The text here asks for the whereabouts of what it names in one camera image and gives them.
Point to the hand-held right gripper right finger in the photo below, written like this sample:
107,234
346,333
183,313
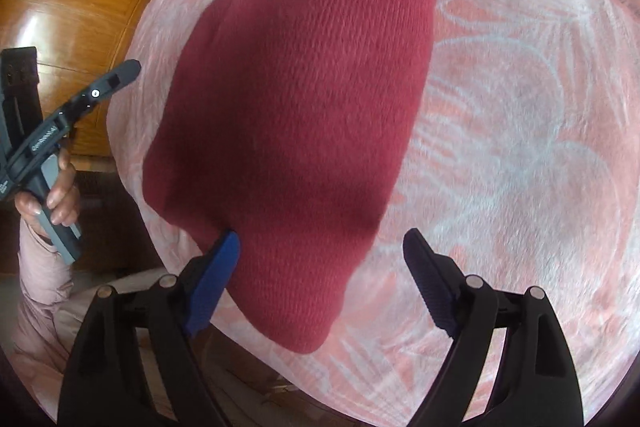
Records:
432,287

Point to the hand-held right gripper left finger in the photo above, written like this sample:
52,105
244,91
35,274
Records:
212,284

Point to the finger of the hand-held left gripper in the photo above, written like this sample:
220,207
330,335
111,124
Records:
100,89

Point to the dark red knit sweater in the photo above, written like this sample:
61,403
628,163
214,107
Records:
300,127

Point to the person's left forearm pink sleeve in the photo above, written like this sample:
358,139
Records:
42,292

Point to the pink floral printed blanket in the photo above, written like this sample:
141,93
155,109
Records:
515,167

